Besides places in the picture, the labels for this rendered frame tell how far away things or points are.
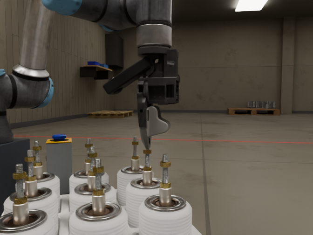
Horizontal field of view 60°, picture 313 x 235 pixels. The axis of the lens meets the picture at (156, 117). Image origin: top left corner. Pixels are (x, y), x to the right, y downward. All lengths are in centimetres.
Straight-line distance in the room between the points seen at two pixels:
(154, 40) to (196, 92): 773
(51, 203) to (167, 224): 23
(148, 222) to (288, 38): 833
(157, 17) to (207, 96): 774
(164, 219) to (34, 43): 71
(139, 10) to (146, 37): 6
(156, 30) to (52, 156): 48
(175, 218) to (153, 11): 39
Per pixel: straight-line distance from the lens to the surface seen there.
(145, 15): 58
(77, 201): 57
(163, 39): 57
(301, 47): 885
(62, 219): 65
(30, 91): 100
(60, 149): 84
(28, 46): 99
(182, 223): 49
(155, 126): 57
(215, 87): 830
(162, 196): 50
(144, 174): 60
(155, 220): 48
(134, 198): 59
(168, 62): 57
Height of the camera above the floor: 44
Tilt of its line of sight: 4 degrees down
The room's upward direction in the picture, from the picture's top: straight up
